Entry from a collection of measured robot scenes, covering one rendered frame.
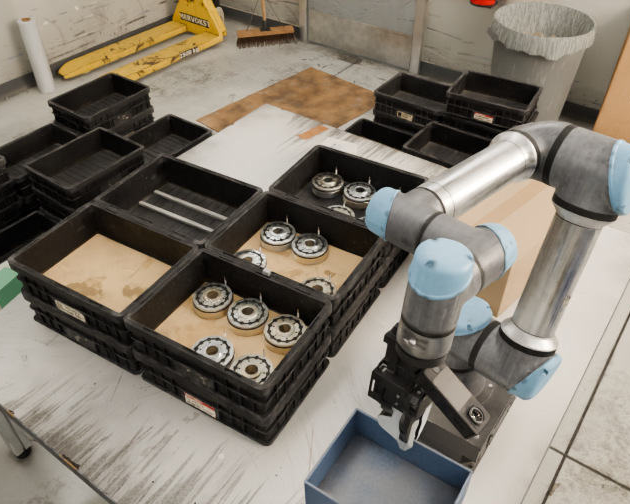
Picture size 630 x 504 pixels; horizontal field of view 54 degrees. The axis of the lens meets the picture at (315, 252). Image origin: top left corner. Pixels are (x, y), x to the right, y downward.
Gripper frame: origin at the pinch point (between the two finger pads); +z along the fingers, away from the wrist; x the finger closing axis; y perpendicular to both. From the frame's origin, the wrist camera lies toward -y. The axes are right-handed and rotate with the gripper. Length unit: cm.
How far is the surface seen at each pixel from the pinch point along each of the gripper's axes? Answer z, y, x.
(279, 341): 24, 45, -24
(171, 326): 28, 71, -13
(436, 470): 2.9, -4.8, -0.6
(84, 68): 80, 369, -193
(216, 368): 19, 47, -4
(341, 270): 22, 50, -55
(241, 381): 19.1, 40.2, -5.3
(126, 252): 26, 102, -24
